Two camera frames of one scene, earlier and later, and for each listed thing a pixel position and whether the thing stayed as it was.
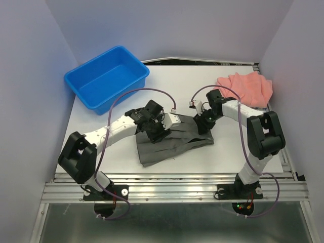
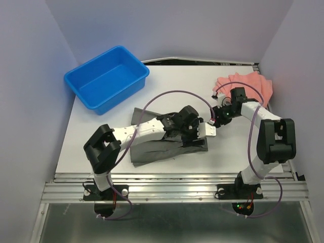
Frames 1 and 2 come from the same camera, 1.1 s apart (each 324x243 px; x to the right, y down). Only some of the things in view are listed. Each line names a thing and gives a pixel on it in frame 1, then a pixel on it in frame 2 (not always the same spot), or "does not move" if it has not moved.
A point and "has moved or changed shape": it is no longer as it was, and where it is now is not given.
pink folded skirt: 252,88 does not move
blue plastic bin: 100,81 does not move
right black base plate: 239,191 does not move
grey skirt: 184,137 has moved or changed shape
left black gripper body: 156,131 -> 189,133
